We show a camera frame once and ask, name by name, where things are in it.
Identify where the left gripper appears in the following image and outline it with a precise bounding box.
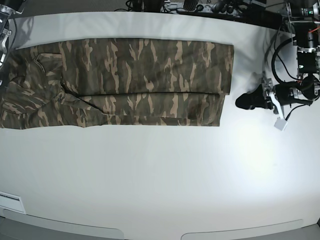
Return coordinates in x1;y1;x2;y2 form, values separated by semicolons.
235;77;285;119

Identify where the camouflage T-shirt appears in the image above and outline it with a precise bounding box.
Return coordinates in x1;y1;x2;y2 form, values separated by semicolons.
0;38;235;130

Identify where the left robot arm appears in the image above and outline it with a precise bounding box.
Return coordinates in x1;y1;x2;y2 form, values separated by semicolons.
235;0;320;123

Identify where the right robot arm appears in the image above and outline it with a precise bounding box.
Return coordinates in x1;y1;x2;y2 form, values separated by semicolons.
0;0;26;69

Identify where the black equipment box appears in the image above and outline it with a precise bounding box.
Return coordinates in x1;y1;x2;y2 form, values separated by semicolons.
245;10;283;30

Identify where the white label plate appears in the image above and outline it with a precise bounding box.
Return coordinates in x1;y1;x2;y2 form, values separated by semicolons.
0;192;26;214

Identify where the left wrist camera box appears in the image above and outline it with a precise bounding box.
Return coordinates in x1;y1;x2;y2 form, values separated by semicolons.
274;117;288;132

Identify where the power strip with cables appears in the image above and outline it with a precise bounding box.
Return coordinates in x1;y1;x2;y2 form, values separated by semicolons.
160;0;251;16

